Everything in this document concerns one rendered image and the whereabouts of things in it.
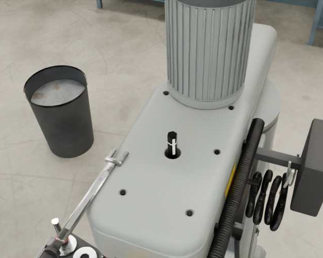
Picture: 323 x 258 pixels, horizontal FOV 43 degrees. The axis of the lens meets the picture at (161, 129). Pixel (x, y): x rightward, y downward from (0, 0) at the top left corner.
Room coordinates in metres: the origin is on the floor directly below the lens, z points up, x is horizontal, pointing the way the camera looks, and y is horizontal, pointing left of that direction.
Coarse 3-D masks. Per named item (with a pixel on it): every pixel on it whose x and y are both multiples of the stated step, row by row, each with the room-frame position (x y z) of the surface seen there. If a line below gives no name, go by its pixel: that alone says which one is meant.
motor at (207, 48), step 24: (168, 0) 0.80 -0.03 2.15; (192, 0) 0.74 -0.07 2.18; (216, 0) 0.73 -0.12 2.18; (240, 0) 0.74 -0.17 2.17; (168, 24) 0.80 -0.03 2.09; (192, 24) 0.75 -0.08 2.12; (216, 24) 0.74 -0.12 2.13; (240, 24) 0.75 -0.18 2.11; (168, 48) 0.80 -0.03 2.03; (192, 48) 0.75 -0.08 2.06; (216, 48) 0.74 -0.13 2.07; (240, 48) 0.76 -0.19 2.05; (168, 72) 0.82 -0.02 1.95; (192, 72) 0.75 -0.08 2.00; (216, 72) 0.73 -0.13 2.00; (240, 72) 0.76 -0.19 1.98; (192, 96) 0.75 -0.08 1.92; (216, 96) 0.74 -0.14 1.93
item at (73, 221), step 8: (112, 152) 0.61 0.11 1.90; (128, 152) 0.61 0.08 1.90; (112, 160) 0.58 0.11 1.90; (120, 160) 0.58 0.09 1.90; (104, 168) 0.56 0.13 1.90; (112, 168) 0.56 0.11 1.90; (104, 176) 0.54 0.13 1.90; (96, 184) 0.52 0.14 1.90; (88, 192) 0.50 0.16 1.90; (96, 192) 0.50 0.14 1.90; (88, 200) 0.48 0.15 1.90; (80, 208) 0.46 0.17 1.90; (72, 216) 0.45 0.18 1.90; (80, 216) 0.45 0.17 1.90; (72, 224) 0.43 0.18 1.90; (64, 232) 0.41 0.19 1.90; (64, 240) 0.40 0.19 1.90
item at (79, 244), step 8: (72, 240) 0.82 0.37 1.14; (80, 240) 0.83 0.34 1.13; (72, 248) 0.79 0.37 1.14; (80, 248) 0.79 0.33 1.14; (88, 248) 0.78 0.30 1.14; (96, 248) 0.79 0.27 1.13; (64, 256) 0.76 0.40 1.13; (72, 256) 0.76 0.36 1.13; (80, 256) 0.75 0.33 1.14; (88, 256) 0.76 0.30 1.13; (96, 256) 0.75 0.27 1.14
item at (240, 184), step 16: (256, 128) 0.74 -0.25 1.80; (256, 144) 0.69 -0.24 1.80; (240, 160) 0.64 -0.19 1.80; (240, 176) 0.59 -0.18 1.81; (240, 192) 0.55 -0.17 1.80; (224, 208) 0.51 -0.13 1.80; (224, 224) 0.46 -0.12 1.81; (224, 240) 0.43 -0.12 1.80; (208, 256) 0.40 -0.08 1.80; (224, 256) 0.40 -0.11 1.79
